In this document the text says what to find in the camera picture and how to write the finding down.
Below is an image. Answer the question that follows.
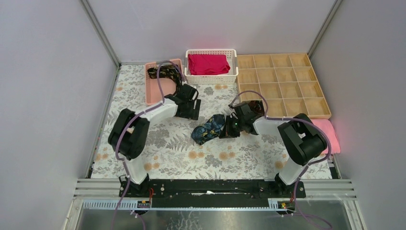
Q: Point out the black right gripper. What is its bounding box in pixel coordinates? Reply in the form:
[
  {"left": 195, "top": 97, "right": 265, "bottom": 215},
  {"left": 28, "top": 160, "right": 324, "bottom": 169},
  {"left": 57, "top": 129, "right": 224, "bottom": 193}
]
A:
[{"left": 219, "top": 115, "right": 245, "bottom": 139}]

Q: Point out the blue floral necktie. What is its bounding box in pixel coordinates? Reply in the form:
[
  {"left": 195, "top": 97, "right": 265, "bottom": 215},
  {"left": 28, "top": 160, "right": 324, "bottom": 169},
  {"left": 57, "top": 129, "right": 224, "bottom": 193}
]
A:
[{"left": 191, "top": 114, "right": 226, "bottom": 145}]

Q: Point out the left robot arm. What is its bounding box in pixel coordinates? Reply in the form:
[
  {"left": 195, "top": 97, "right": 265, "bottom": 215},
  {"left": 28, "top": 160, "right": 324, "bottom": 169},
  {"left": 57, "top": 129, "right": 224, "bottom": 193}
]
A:
[{"left": 108, "top": 83, "right": 201, "bottom": 197}]

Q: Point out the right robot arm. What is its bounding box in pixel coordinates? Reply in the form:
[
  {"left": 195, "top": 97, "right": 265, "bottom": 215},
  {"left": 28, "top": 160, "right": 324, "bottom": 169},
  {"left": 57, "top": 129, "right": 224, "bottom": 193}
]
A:
[{"left": 219, "top": 103, "right": 331, "bottom": 197}]

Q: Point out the dark rolled necktie in tray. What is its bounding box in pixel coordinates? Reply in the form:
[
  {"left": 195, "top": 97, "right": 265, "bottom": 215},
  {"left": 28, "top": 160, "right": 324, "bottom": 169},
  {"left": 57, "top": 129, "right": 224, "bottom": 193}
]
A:
[{"left": 248, "top": 100, "right": 265, "bottom": 116}]

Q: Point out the black gold necktie in basket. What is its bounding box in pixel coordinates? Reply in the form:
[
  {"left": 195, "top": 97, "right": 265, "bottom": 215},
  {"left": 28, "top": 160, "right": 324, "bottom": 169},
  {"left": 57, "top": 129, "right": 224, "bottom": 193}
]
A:
[{"left": 159, "top": 64, "right": 182, "bottom": 95}]

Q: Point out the pink plastic basket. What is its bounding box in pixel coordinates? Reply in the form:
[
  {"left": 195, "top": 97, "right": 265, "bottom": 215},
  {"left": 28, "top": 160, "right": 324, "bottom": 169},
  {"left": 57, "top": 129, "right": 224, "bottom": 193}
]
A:
[{"left": 145, "top": 59, "right": 183, "bottom": 105}]

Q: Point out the red folded cloth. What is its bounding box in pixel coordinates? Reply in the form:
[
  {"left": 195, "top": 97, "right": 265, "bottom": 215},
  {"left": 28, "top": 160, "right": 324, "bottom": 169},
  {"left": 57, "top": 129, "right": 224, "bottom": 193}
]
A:
[{"left": 187, "top": 54, "right": 231, "bottom": 76}]

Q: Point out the white plastic basket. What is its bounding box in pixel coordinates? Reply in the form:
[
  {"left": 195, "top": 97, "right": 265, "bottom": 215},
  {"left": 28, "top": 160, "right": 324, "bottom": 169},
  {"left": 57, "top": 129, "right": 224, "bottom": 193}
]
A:
[{"left": 184, "top": 49, "right": 239, "bottom": 84}]

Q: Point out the floral table mat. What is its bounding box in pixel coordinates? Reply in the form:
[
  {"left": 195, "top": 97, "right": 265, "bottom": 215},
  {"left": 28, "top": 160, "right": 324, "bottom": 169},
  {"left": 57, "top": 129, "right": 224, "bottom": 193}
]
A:
[{"left": 90, "top": 64, "right": 332, "bottom": 180}]

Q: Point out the wooden compartment tray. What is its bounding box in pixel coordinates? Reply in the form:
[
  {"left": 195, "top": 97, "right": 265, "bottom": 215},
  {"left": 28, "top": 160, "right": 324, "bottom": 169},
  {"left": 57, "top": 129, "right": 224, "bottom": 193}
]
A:
[{"left": 236, "top": 53, "right": 332, "bottom": 119}]

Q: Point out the pink folded cloth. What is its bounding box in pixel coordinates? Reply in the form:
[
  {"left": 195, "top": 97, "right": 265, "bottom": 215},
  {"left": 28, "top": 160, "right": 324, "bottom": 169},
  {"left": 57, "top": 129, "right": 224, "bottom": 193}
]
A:
[{"left": 311, "top": 119, "right": 341, "bottom": 154}]

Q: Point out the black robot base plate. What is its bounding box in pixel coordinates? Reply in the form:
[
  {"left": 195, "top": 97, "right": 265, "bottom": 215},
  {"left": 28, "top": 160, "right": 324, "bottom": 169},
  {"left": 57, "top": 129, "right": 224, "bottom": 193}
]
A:
[{"left": 119, "top": 178, "right": 306, "bottom": 208}]

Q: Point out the white slotted cable duct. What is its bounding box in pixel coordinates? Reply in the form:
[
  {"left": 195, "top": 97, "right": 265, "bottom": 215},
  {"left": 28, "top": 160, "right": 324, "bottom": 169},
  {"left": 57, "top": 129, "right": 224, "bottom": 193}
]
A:
[{"left": 82, "top": 199, "right": 151, "bottom": 210}]

